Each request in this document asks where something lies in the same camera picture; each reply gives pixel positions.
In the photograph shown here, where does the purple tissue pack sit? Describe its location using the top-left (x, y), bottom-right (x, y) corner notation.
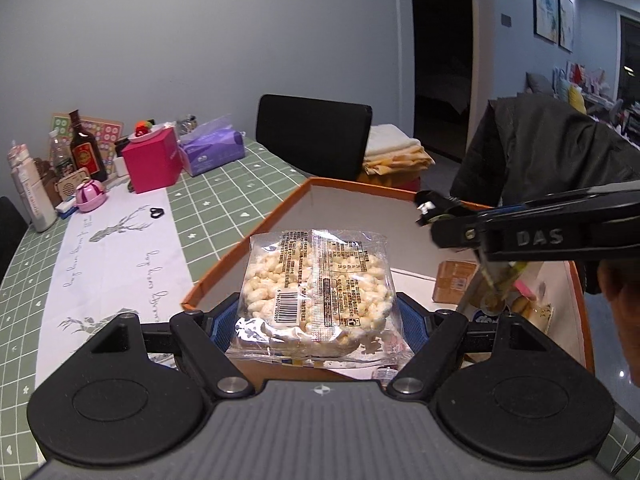
top-left (177, 114), bottom-right (246, 177)

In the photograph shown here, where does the small framed wall picture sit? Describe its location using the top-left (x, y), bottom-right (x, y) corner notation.
top-left (557, 0), bottom-right (575, 54)

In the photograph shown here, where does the small wooden radio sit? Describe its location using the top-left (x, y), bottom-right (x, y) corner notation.
top-left (52, 169), bottom-right (91, 209)

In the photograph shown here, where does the mixed dried fruit bag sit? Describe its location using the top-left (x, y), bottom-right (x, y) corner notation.
top-left (469, 254), bottom-right (542, 312)

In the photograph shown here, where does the person's right hand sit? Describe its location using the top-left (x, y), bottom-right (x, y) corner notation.
top-left (596, 259), bottom-right (640, 387)

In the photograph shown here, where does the green checked tablecloth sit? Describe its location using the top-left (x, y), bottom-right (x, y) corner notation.
top-left (0, 137), bottom-right (312, 411)

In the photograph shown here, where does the small red toy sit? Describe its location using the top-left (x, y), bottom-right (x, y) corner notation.
top-left (128, 119), bottom-right (156, 141)

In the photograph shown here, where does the white deer-print table runner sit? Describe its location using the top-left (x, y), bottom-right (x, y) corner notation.
top-left (37, 182), bottom-right (194, 352)

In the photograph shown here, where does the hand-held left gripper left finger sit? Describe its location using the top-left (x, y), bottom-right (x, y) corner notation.
top-left (75, 292), bottom-right (256, 401)

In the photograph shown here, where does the white folded towel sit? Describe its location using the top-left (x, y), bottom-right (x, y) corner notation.
top-left (366, 124), bottom-right (424, 159)

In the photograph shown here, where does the pink gift box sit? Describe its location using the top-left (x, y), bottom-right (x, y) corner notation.
top-left (121, 127), bottom-right (182, 195)

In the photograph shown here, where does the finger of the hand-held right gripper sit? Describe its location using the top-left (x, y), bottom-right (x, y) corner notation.
top-left (431, 214), bottom-right (487, 250)
top-left (415, 190), bottom-right (473, 225)

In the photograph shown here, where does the orange cardboard box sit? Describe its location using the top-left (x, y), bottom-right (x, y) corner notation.
top-left (180, 176), bottom-right (597, 382)

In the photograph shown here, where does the pink round gadget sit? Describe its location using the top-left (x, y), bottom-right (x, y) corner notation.
top-left (74, 179), bottom-right (108, 213)

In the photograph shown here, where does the brown liquor bottle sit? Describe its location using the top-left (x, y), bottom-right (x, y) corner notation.
top-left (68, 108), bottom-right (109, 184)

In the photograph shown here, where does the large framed wall picture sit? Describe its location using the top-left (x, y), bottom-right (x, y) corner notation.
top-left (529, 0), bottom-right (559, 44)

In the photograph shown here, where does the brown nut bar packet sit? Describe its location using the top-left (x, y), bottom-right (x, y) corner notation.
top-left (433, 259), bottom-right (477, 304)

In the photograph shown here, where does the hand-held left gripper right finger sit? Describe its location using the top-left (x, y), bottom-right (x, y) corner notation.
top-left (387, 295), bottom-right (566, 401)

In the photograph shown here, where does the yellow folded cloth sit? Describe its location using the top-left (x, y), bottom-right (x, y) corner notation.
top-left (362, 147), bottom-right (435, 177)

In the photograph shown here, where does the dotted card board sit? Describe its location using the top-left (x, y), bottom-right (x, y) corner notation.
top-left (49, 113), bottom-right (124, 162)

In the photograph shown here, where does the white fries snack bag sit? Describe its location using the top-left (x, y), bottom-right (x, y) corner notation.
top-left (465, 296), bottom-right (557, 337)

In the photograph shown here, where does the puffed rice cake packet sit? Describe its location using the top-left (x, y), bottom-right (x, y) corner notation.
top-left (225, 227), bottom-right (417, 369)

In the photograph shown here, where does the clear plastic bottle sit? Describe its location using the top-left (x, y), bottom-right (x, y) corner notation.
top-left (48, 129), bottom-right (74, 182)

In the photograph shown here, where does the black chair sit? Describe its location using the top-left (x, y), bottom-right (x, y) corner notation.
top-left (0, 196), bottom-right (29, 272)
top-left (254, 93), bottom-right (374, 182)

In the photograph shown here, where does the yellow cushion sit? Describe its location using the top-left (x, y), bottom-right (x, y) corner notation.
top-left (567, 84), bottom-right (587, 115)

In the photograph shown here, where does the black jacket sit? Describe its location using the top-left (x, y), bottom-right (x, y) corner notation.
top-left (449, 94), bottom-right (640, 212)

